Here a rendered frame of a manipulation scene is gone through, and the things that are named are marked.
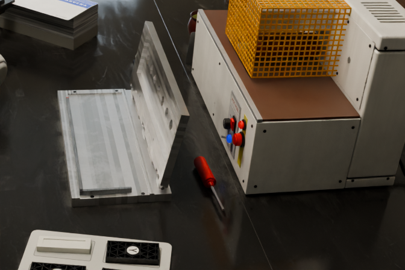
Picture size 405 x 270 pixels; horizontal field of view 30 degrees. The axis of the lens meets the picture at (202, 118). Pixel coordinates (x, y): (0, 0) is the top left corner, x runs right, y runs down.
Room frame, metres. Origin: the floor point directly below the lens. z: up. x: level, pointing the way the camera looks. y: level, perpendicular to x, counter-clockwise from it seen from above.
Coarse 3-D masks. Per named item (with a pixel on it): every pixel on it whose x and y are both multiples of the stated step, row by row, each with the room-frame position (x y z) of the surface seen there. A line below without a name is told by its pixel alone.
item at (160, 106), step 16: (144, 32) 1.67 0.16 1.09; (144, 48) 1.64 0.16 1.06; (160, 48) 1.55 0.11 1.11; (144, 64) 1.64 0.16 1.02; (160, 64) 1.48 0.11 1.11; (144, 80) 1.60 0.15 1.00; (160, 80) 1.48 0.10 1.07; (144, 96) 1.53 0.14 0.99; (160, 96) 1.45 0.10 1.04; (176, 96) 1.34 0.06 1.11; (144, 112) 1.49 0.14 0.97; (160, 112) 1.42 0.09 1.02; (176, 112) 1.33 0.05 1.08; (160, 128) 1.39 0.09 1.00; (176, 128) 1.27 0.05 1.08; (160, 144) 1.34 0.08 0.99; (176, 144) 1.27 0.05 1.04; (160, 160) 1.30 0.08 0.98; (160, 176) 1.27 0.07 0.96
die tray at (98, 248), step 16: (32, 240) 1.08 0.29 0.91; (96, 240) 1.10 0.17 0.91; (128, 240) 1.11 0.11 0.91; (144, 240) 1.12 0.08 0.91; (32, 256) 1.04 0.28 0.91; (48, 256) 1.05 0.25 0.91; (64, 256) 1.05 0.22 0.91; (80, 256) 1.06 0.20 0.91; (96, 256) 1.06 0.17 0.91; (160, 256) 1.08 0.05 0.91
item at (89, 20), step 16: (0, 16) 2.00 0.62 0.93; (16, 16) 1.98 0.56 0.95; (32, 16) 1.96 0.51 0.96; (48, 16) 1.94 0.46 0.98; (80, 16) 1.94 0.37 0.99; (96, 16) 2.02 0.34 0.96; (16, 32) 1.97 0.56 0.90; (32, 32) 1.95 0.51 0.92; (48, 32) 1.93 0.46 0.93; (64, 32) 1.91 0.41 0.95; (80, 32) 1.94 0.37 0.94; (96, 32) 2.02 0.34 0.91
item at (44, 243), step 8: (40, 240) 1.07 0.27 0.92; (48, 240) 1.08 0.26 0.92; (56, 240) 1.08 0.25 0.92; (64, 240) 1.08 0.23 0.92; (72, 240) 1.09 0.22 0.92; (80, 240) 1.09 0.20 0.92; (88, 240) 1.09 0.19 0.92; (40, 248) 1.06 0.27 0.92; (48, 248) 1.06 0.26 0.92; (56, 248) 1.06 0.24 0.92; (64, 248) 1.06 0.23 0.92; (72, 248) 1.06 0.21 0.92; (80, 248) 1.06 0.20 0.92; (88, 248) 1.07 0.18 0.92
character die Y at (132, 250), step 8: (112, 240) 1.10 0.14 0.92; (112, 248) 1.08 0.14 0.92; (120, 248) 1.08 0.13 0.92; (128, 248) 1.08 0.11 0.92; (136, 248) 1.08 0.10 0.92; (144, 248) 1.09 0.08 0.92; (152, 248) 1.09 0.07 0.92; (112, 256) 1.06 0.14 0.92; (120, 256) 1.06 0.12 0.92; (128, 256) 1.06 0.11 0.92; (136, 256) 1.06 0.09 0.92; (144, 256) 1.06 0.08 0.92; (152, 256) 1.07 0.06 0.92; (144, 264) 1.05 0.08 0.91; (152, 264) 1.05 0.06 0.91
